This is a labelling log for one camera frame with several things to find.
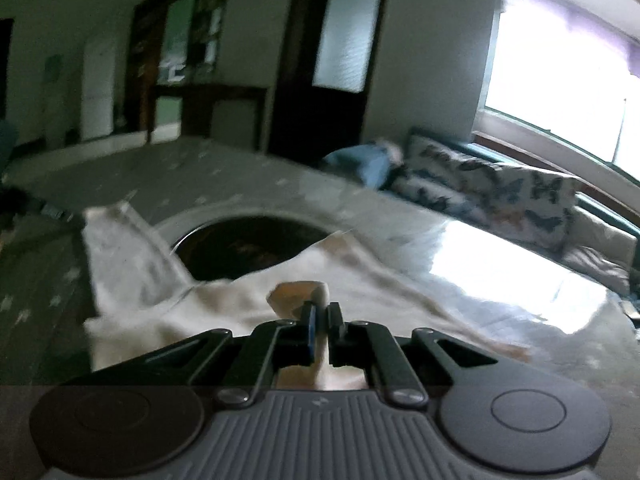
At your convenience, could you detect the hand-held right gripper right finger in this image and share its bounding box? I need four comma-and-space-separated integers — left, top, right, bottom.
325, 301, 507, 409

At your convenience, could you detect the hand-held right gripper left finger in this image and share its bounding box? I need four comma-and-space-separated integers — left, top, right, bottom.
95, 301, 326, 409

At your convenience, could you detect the cream cloth garment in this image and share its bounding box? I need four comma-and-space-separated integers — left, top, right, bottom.
82, 201, 531, 392

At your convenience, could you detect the black round induction cooktop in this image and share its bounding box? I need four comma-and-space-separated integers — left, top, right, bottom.
172, 215, 329, 282

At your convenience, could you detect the blue blanket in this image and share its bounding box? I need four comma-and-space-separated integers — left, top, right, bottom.
320, 144, 401, 191

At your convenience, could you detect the dark door frosted glass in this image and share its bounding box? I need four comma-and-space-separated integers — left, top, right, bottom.
267, 0, 394, 164

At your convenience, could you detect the dark wooden console table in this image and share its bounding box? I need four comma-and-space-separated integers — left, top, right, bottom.
147, 82, 269, 152

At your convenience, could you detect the beige cushion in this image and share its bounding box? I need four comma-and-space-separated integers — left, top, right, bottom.
562, 204, 640, 297

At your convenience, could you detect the teal sofa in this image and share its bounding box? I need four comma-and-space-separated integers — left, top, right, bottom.
405, 127, 640, 322

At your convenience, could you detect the dark wooden shelf cabinet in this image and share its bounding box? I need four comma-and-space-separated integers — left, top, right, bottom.
122, 0, 234, 144

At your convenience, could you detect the white refrigerator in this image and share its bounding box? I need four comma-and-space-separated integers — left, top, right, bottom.
80, 39, 119, 142

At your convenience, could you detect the green framed window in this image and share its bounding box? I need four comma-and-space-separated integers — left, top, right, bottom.
482, 0, 640, 182

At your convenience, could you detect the purple window blind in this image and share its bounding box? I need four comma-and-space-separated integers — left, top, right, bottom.
505, 0, 640, 77

